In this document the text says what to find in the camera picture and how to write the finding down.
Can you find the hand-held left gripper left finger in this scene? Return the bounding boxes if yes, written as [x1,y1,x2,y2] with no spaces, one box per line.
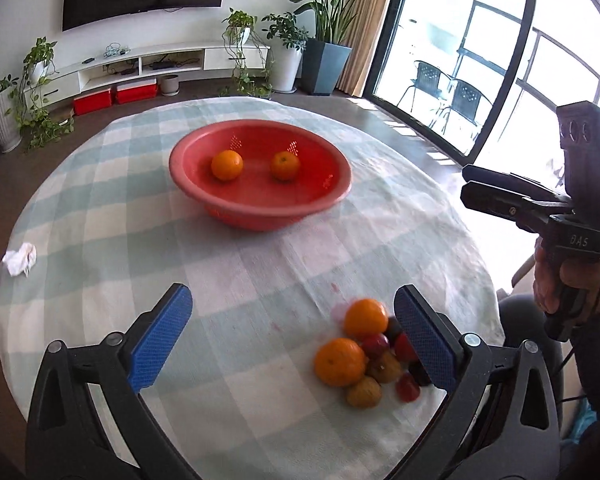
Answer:
[26,283,201,480]

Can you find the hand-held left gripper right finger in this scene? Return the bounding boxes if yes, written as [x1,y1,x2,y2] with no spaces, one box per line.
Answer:
[394,284,563,480]

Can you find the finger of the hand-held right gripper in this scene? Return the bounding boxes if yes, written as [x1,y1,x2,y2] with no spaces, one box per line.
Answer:
[462,164,573,201]
[460,180,576,235]

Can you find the red tomato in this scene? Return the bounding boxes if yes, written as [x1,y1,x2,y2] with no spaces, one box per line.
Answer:
[393,333,420,364]
[362,333,391,359]
[396,373,421,403]

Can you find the brown round fruit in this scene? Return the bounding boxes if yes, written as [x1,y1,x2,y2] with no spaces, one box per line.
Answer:
[346,376,383,409]
[366,351,402,385]

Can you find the orange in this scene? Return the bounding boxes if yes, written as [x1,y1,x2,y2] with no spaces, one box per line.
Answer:
[270,151,301,182]
[343,298,389,341]
[314,338,367,387]
[211,149,244,182]

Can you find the red plastic basin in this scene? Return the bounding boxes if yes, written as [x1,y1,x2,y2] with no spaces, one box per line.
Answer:
[169,120,353,232]

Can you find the person's right hand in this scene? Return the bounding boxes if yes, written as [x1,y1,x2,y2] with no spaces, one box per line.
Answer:
[532,237,600,313]

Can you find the black balcony chair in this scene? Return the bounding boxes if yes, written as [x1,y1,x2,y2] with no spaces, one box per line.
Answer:
[396,60,453,116]
[437,79,493,141]

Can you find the green white checked tablecloth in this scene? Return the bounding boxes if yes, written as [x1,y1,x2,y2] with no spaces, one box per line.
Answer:
[0,96,506,480]

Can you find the sliding glass door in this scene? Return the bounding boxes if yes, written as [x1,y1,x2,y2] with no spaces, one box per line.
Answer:
[362,0,600,201]

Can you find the crumpled white tissue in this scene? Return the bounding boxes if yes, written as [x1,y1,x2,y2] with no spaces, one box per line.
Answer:
[1,242,37,277]

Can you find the beige curtain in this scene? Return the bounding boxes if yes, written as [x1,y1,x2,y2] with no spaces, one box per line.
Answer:
[337,0,403,98]

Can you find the tall plant in blue pot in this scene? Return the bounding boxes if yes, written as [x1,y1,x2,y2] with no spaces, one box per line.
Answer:
[286,0,403,97]

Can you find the leafy plant in white pot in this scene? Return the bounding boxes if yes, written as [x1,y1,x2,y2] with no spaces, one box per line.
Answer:
[261,11,311,94]

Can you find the red storage box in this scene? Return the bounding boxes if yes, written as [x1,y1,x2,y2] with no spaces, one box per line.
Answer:
[115,79,159,105]
[72,87,114,117]

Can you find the plant in ribbed white pot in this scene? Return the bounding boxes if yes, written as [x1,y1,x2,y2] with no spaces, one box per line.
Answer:
[0,75,26,154]

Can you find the white television cabinet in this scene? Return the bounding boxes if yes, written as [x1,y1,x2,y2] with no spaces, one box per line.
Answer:
[22,42,271,111]

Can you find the trailing pothos plant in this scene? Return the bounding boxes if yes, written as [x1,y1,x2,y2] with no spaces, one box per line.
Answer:
[219,8,276,101]
[10,36,76,153]

